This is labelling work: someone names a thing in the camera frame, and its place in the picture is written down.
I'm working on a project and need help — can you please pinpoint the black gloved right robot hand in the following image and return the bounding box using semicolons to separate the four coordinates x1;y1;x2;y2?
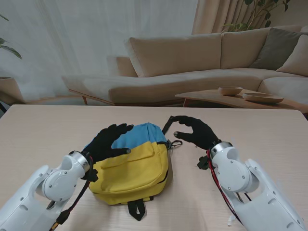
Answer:
173;115;222;149

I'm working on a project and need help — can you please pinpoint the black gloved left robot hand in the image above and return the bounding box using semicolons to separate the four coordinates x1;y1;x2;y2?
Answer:
81;123;135;162

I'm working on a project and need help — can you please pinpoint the blue and yellow school bag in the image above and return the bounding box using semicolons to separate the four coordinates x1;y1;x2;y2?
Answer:
83;115;183;221

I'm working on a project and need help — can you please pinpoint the low wooden coffee table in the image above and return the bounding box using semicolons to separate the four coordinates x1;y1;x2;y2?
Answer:
175;88;308;114

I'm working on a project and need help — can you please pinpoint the small deep wooden bowl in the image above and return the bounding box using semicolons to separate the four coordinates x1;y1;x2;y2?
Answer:
218;86;244;97

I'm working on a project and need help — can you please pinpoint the beige corner sofa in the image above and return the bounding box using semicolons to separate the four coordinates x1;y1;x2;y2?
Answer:
62;25;308;107

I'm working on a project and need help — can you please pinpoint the wide shallow wooden dish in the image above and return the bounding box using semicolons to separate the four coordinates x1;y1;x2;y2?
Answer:
242;92;285;104

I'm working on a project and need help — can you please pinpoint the white sheer curtain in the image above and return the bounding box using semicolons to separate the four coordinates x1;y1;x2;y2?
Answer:
0;0;200;104

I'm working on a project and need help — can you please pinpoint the beige plant pot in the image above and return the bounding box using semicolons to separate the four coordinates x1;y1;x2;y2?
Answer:
0;77;25;105

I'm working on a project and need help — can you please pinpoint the grey sofa cushion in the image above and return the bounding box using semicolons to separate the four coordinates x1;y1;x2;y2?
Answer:
251;27;308;71

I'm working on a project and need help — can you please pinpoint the beige pleated curtain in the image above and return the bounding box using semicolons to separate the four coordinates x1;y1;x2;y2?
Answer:
192;0;272;36

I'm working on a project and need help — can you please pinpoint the beige sofa cushion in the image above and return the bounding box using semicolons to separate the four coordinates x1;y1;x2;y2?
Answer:
276;35;308;77

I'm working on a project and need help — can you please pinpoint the green plant with long leaves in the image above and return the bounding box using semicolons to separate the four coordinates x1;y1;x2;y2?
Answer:
0;14;23;60

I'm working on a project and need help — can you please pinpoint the tall green leafy plant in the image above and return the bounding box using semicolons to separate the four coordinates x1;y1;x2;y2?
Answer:
222;0;292;32

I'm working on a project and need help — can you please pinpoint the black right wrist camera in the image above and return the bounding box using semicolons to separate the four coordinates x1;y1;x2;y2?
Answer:
197;155;212;171

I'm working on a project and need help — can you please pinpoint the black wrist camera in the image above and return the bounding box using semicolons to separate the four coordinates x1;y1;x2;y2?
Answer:
83;168;99;182
197;155;212;171

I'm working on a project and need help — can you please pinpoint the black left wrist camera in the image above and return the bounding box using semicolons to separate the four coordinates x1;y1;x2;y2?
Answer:
83;168;99;182

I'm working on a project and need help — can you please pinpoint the red black right arm cable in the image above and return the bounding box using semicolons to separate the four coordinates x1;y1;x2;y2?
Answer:
206;150;252;226

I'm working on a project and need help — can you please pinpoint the red black arm cable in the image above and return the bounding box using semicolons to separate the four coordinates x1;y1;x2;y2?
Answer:
49;156;95;231
206;150;252;226

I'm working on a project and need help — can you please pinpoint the red black left arm cable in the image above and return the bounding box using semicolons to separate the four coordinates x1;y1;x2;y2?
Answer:
49;156;95;231

